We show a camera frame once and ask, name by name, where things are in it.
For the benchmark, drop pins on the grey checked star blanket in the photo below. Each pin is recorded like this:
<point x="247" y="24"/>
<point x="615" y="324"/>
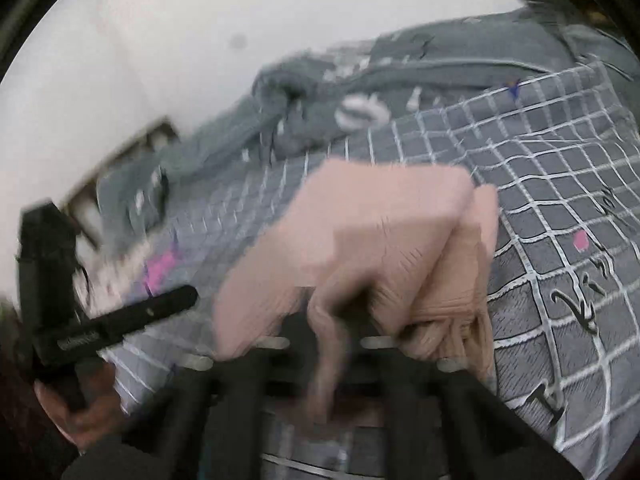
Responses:
<point x="550" y="170"/>

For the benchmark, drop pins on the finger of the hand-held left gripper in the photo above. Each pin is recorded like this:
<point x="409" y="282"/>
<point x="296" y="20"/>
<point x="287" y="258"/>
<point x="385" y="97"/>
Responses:
<point x="150" y="310"/>

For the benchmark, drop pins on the dark wooden headboard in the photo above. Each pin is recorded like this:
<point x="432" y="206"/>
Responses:
<point x="165" y="127"/>

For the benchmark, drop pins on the grey-green printed quilt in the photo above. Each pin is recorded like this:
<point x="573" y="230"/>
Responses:
<point x="450" y="55"/>

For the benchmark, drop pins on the person's left hand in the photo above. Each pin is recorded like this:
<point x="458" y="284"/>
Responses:
<point x="97" y="410"/>

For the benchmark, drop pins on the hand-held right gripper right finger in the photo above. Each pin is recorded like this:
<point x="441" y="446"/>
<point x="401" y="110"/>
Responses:
<point x="357" y="340"/>

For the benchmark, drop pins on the pink long-sleeved sweater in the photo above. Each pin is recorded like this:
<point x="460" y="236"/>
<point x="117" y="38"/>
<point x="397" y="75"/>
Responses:
<point x="375" y="220"/>

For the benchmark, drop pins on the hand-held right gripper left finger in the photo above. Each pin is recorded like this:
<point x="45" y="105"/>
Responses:
<point x="295" y="340"/>

